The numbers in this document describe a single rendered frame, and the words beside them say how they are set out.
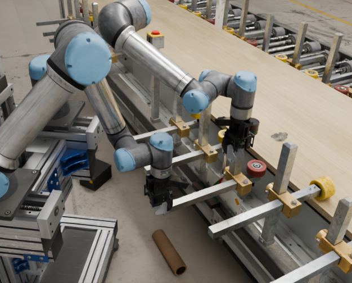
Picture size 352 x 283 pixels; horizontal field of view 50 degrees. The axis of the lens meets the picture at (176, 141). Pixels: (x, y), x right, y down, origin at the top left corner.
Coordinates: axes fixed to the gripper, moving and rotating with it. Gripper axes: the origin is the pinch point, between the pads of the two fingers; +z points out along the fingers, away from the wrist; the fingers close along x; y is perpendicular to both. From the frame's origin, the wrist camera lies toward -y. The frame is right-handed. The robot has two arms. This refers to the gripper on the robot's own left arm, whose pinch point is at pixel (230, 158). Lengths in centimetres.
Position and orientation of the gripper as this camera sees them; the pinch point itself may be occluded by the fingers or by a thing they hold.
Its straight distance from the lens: 144.6
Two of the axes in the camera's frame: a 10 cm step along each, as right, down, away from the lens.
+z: -0.3, 8.2, 5.7
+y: 4.8, 5.1, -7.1
